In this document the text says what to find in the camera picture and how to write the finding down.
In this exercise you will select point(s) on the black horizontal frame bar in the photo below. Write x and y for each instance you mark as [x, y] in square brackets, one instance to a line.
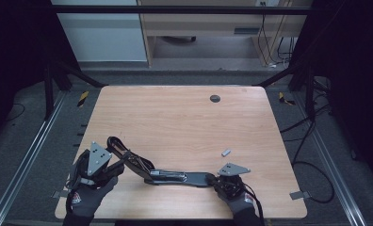
[175, 9]

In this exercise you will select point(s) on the round dark table grommet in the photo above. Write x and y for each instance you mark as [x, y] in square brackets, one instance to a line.
[215, 98]

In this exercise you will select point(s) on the light wooden desk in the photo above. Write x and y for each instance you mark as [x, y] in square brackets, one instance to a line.
[206, 22]

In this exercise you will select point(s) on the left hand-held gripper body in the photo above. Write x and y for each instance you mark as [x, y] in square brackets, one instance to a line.
[95, 163]

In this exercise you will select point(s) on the grey tape tab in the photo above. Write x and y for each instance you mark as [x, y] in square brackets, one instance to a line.
[57, 194]
[299, 195]

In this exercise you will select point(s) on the orange-tipped tool on floor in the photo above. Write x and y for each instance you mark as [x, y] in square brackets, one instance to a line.
[282, 99]

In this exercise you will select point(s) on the black frame strut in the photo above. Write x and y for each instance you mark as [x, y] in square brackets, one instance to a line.
[309, 94]
[49, 94]

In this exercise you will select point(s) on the black curtain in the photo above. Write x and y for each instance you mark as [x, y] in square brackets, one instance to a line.
[15, 47]
[357, 62]

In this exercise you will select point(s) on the small grey staple strip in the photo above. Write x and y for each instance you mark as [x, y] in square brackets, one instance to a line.
[226, 153]

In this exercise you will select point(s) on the aluminium floor rail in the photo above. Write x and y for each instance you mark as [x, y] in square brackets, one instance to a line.
[24, 163]
[335, 169]

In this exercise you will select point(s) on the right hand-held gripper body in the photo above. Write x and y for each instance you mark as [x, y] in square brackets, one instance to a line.
[231, 185]

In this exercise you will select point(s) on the person's right hand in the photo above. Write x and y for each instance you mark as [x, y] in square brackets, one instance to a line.
[239, 204]

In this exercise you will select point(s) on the white cabinet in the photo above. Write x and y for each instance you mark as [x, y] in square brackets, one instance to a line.
[103, 37]

